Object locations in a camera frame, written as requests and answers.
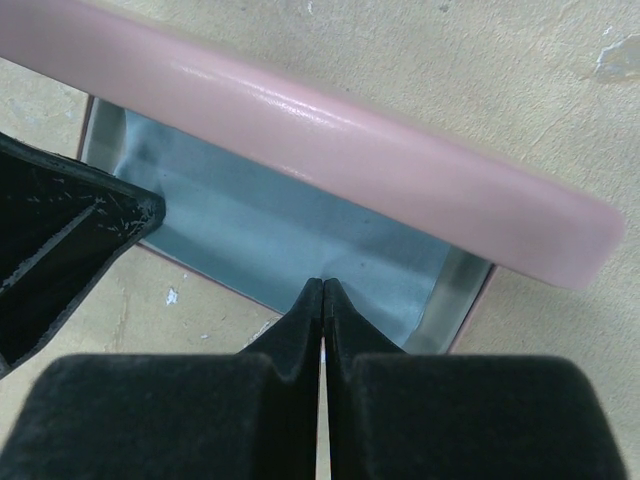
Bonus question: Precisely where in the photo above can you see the pink glasses case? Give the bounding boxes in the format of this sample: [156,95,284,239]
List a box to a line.
[1,1,624,353]

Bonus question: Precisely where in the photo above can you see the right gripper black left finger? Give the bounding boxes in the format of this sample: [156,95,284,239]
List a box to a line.
[241,278,323,479]

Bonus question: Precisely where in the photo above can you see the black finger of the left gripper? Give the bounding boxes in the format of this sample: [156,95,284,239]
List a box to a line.
[1,135,166,376]

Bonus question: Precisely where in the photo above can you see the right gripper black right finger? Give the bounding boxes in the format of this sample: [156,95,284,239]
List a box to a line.
[323,278,404,479]

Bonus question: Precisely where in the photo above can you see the blue cleaning cloth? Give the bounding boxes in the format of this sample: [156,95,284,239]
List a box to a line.
[115,112,449,344]

